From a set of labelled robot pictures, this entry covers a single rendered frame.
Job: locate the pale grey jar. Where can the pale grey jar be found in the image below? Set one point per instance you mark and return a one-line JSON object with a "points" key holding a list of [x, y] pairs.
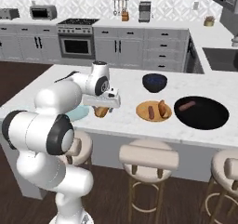
{"points": [[235, 42]]}

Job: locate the dark sink basin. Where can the dark sink basin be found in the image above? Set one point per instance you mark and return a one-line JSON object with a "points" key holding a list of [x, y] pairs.
{"points": [[223, 59]]}

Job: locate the white wall socket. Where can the white wall socket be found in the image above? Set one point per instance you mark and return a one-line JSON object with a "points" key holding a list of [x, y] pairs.
{"points": [[195, 5]]}

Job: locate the orange wooden plate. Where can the orange wooden plate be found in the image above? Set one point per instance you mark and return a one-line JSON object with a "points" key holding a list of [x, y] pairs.
{"points": [[144, 112]]}

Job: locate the light blue plate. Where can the light blue plate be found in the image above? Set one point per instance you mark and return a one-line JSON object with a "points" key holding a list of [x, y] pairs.
{"points": [[79, 113]]}

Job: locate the potted plant in yellow pot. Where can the potted plant in yellow pot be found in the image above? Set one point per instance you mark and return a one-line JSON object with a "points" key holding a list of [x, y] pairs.
{"points": [[209, 21]]}

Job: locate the brown bread bun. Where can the brown bread bun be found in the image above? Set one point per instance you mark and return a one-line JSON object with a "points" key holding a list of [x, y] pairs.
{"points": [[163, 108], [101, 112]]}

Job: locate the beige round bar stool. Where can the beige round bar stool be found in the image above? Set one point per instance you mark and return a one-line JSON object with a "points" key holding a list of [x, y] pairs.
{"points": [[82, 147], [148, 159], [227, 172]]}

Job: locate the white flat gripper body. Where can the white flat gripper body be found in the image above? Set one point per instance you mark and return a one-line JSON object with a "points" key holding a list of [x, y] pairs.
{"points": [[103, 102]]}

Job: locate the large black bowl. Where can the large black bowl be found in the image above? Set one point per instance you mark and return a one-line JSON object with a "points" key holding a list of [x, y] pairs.
{"points": [[204, 117]]}

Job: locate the silver coffee machine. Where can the silver coffee machine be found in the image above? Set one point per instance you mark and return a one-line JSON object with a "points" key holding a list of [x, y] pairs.
{"points": [[144, 12]]}

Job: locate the brown sausage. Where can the brown sausage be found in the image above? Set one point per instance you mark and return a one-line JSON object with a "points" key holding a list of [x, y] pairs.
{"points": [[187, 106], [151, 112]]}

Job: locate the rail with hanging utensils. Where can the rail with hanging utensils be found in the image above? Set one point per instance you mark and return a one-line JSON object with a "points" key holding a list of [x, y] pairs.
{"points": [[120, 5]]}

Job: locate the grey base cupboard run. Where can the grey base cupboard run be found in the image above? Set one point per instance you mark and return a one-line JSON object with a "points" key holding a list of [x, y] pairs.
{"points": [[28, 45], [139, 48]]}

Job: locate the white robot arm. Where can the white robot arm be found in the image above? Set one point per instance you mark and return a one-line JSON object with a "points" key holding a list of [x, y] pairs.
{"points": [[49, 134]]}

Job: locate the dark blue bowl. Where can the dark blue bowl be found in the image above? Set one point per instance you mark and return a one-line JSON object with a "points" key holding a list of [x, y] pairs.
{"points": [[154, 82]]}

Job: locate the silver toaster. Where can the silver toaster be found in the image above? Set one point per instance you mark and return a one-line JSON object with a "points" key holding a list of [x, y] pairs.
{"points": [[9, 14]]}

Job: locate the silver toaster oven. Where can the silver toaster oven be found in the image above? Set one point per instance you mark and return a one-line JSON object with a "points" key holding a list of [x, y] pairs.
{"points": [[43, 12]]}

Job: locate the brown knife block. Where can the brown knife block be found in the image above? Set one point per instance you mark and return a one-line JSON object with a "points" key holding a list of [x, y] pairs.
{"points": [[125, 16]]}

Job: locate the steel range with oven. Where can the steel range with oven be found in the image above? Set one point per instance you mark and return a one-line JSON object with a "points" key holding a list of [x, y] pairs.
{"points": [[76, 42]]}

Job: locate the grey wall cupboard with glass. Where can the grey wall cupboard with glass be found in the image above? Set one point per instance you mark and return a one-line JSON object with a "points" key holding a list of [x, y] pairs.
{"points": [[226, 4]]}

